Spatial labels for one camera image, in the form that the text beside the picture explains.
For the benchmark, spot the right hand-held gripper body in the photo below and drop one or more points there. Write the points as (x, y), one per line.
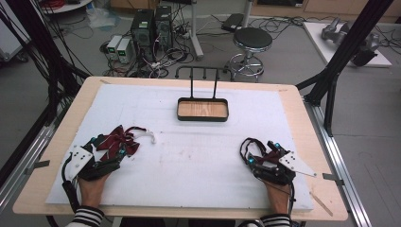
(293, 164)

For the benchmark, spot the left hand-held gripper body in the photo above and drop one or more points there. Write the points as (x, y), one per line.
(78, 159)

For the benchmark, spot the small dark red bow tie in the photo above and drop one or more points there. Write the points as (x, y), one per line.
(269, 156)

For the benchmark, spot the large dark red striped bow tie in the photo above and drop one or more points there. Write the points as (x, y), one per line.
(117, 142)

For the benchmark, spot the black rack with wooden tray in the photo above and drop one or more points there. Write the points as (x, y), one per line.
(202, 108)

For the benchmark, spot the person's left hand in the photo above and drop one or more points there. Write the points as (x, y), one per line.
(93, 192)

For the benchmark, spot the person's right hand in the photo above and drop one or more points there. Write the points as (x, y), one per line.
(278, 198)

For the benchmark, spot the thin wooden stick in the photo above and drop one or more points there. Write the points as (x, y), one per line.
(321, 204)

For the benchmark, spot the white foam mat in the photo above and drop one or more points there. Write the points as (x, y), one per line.
(189, 164)

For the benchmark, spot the white power supply unit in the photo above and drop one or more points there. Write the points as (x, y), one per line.
(113, 45)
(124, 50)

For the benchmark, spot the black round stool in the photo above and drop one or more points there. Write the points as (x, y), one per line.
(252, 39)

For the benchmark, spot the white floor board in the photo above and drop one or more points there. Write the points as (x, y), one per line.
(318, 41)

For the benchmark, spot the large black computer tower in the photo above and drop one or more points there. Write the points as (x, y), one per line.
(142, 31)

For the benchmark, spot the clear plastic bag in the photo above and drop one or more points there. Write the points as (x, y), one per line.
(102, 17)

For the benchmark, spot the white cabinet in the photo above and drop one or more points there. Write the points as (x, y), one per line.
(9, 41)

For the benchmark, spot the black flat box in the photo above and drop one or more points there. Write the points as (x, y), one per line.
(232, 22)

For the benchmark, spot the white metal table leg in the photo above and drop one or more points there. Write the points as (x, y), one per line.
(196, 38)

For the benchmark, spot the slim black computer tower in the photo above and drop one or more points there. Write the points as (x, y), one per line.
(164, 26)

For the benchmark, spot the round white table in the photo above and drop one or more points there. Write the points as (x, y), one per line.
(67, 6)

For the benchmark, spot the grey metal bracket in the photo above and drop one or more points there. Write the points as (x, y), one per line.
(332, 178)
(38, 164)

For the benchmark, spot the aluminium rail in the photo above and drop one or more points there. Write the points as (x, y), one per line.
(343, 176)
(19, 176)

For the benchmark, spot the black metal frame strut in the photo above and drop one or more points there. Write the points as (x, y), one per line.
(346, 47)

